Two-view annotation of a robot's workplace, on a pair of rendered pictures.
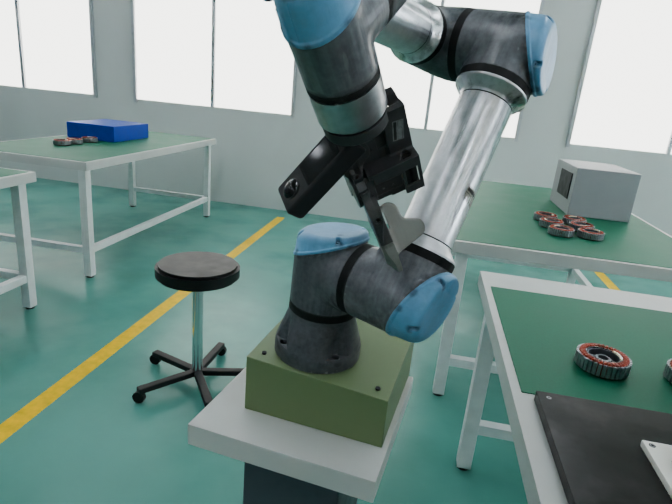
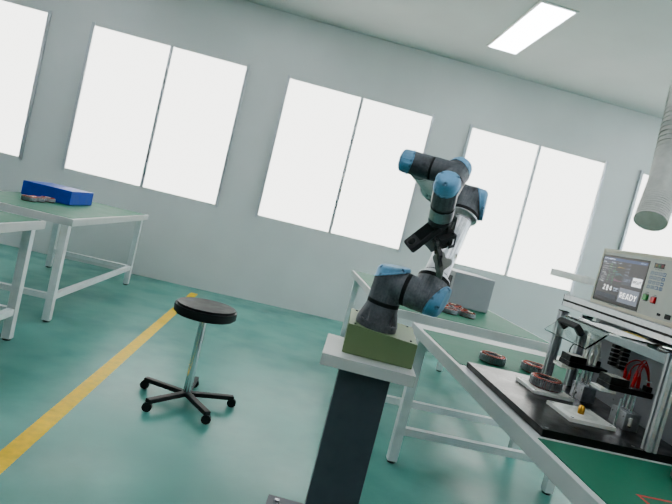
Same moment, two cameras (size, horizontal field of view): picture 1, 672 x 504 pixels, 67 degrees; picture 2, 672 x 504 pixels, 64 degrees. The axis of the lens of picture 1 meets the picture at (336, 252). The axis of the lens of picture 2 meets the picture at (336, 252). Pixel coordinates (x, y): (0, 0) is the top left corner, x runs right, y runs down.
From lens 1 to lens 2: 120 cm
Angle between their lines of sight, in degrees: 20
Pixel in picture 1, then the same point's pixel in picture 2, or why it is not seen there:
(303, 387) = (376, 339)
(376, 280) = (421, 287)
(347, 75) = (450, 207)
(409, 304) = (436, 296)
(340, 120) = (442, 219)
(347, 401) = (397, 345)
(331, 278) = (399, 285)
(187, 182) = (100, 251)
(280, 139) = (201, 224)
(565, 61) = not seen: hidden behind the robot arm
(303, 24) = (446, 192)
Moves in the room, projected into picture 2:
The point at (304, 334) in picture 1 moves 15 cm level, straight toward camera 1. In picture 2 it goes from (379, 313) to (395, 324)
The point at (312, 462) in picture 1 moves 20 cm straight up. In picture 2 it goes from (386, 369) to (401, 310)
